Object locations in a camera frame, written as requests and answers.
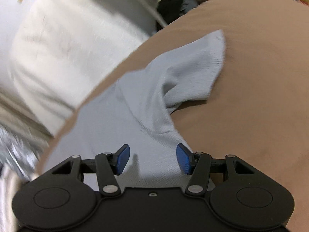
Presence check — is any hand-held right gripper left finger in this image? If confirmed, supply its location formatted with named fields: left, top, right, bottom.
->
left=51, top=144, right=131, bottom=197

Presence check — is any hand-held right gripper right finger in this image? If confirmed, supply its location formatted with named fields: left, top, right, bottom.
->
left=176, top=143, right=255, bottom=196

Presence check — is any grey shirt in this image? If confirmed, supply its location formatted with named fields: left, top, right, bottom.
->
left=41, top=29, right=227, bottom=189

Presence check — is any dark clothes pile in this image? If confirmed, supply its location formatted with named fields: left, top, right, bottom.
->
left=156, top=0, right=309, bottom=32

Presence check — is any silver foil curtain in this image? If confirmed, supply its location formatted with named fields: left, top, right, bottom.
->
left=0, top=123, right=52, bottom=182

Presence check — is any white blanket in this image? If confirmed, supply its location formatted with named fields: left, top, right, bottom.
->
left=10, top=0, right=151, bottom=137

